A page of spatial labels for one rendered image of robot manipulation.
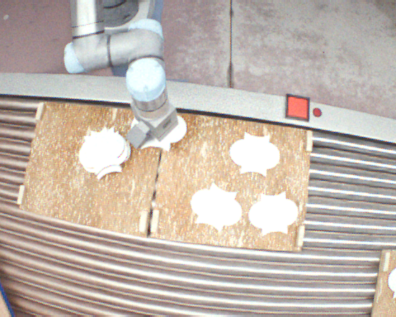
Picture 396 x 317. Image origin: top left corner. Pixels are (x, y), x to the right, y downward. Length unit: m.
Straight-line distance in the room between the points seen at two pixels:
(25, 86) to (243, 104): 0.72
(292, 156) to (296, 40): 1.35
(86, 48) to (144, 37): 0.13
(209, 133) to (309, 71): 1.28
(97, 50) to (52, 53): 1.71
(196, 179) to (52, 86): 0.56
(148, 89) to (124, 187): 0.47
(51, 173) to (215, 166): 0.48
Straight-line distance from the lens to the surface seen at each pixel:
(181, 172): 1.30
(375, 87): 2.62
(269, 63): 2.49
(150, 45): 0.96
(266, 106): 1.39
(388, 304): 1.38
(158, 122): 1.05
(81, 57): 0.99
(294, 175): 1.32
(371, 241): 1.37
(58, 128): 1.41
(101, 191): 1.32
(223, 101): 1.39
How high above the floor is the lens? 2.20
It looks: 74 degrees down
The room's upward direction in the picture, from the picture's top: 4 degrees counter-clockwise
